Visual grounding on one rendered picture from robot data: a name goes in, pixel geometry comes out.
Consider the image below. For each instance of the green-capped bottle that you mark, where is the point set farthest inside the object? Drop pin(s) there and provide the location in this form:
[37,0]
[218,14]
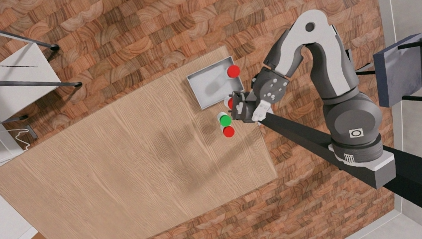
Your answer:
[224,119]

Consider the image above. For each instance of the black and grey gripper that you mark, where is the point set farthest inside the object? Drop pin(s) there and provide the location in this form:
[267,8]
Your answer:
[237,98]

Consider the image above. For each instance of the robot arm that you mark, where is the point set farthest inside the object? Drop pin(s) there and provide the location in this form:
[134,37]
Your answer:
[350,115]

